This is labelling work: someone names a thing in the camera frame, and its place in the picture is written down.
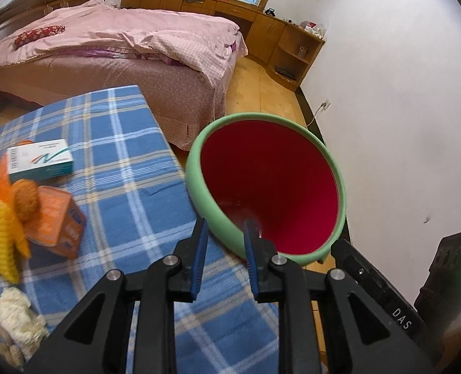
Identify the cream plush toy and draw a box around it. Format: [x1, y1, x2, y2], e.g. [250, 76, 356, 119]
[0, 286, 50, 367]

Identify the white and teal box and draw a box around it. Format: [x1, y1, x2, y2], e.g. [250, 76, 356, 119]
[6, 139, 74, 182]

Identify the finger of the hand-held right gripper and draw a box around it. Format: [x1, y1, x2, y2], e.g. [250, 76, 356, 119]
[331, 237, 395, 309]

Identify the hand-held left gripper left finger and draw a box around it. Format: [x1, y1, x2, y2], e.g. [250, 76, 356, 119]
[24, 217, 210, 374]

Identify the knitted sunflower toy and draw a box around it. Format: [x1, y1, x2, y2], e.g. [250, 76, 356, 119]
[0, 140, 44, 285]

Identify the red patterned pillow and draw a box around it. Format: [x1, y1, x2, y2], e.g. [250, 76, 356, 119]
[14, 25, 65, 49]

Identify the orange cardboard box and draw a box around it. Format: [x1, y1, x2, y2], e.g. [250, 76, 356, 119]
[28, 185, 87, 260]

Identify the blue plaid tablecloth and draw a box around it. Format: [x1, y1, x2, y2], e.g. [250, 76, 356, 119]
[0, 84, 289, 374]

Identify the thin cable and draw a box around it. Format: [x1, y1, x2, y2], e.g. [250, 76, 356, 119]
[306, 107, 325, 127]

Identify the pink checked quilt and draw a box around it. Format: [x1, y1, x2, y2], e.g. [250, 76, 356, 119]
[0, 0, 242, 86]

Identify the pink and white clutter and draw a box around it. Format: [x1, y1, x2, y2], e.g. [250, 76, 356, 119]
[298, 21, 327, 40]

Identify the green and red bin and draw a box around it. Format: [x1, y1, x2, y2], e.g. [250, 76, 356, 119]
[185, 112, 347, 267]

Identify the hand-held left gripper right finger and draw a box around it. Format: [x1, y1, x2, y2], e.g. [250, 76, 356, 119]
[243, 219, 436, 374]

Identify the long wooden cabinet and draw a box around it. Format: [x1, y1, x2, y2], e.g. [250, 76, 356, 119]
[121, 0, 327, 92]

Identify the wooden bed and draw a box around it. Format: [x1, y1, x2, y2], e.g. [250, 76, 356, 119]
[0, 0, 249, 152]

